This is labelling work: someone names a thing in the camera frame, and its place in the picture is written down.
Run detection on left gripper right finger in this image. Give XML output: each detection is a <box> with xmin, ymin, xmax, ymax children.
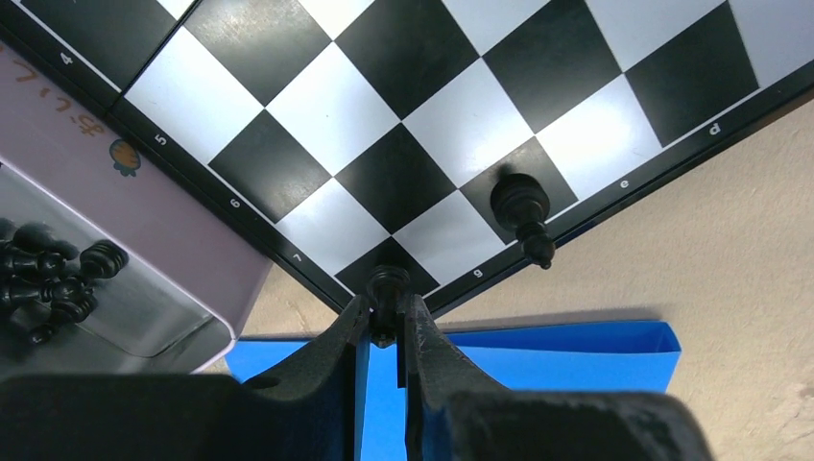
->
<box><xmin>396</xmin><ymin>295</ymin><xmax>713</xmax><ymax>460</ymax></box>

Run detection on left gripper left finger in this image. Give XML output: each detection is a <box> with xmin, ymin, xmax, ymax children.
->
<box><xmin>1</xmin><ymin>296</ymin><xmax>370</xmax><ymax>460</ymax></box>

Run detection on black chess rook corner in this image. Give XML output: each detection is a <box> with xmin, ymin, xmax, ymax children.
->
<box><xmin>367</xmin><ymin>265</ymin><xmax>411</xmax><ymax>349</ymax></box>

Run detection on black chess piece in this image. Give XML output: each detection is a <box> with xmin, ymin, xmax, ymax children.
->
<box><xmin>490</xmin><ymin>173</ymin><xmax>556</xmax><ymax>270</ymax></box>

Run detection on pile of black chess pieces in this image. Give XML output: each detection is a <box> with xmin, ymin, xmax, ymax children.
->
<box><xmin>1</xmin><ymin>219</ymin><xmax>130</xmax><ymax>346</ymax></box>

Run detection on blue folder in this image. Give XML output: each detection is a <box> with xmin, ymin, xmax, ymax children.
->
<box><xmin>226</xmin><ymin>321</ymin><xmax>682</xmax><ymax>461</ymax></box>

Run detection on black and silver chessboard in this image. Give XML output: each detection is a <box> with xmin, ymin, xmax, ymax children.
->
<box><xmin>1</xmin><ymin>1</ymin><xmax>813</xmax><ymax>312</ymax></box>

